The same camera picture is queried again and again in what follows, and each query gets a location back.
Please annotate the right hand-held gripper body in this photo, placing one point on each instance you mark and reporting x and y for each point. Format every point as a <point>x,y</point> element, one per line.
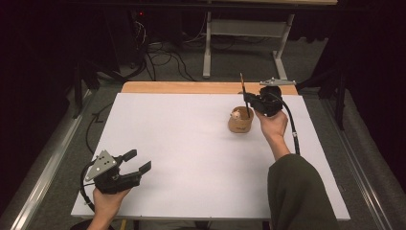
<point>269,100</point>

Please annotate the white metal desk frame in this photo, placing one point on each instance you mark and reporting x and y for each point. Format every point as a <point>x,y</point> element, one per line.
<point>207,48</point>

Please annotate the black pencil with brown end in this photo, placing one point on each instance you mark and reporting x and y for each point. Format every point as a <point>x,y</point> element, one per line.
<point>244,92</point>

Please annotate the aluminium floor rail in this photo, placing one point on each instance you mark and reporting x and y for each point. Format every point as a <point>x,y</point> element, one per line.
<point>48,172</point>
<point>357,166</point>

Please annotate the black box with red light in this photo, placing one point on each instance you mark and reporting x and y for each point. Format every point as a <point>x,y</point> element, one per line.
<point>127,38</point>

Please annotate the round wooden pen holder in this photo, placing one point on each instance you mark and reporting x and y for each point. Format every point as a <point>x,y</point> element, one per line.
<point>239,125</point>

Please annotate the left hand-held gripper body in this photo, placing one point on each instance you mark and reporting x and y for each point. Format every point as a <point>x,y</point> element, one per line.
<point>111,182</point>

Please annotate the person's right hand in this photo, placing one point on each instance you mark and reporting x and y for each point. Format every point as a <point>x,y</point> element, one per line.
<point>274,126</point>

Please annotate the white table board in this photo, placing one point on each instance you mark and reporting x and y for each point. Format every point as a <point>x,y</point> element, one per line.
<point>178,134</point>

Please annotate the person's left hand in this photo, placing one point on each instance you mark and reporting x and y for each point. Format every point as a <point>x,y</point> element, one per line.
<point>108,202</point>

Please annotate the wooden table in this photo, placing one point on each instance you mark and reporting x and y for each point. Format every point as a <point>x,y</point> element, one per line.
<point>191,87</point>

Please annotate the black metal stand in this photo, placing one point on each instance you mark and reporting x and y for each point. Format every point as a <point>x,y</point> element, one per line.
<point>78,89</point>
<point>341,102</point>

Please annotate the small beige animal figure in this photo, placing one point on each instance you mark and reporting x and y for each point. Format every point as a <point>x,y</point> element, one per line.
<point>236,114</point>

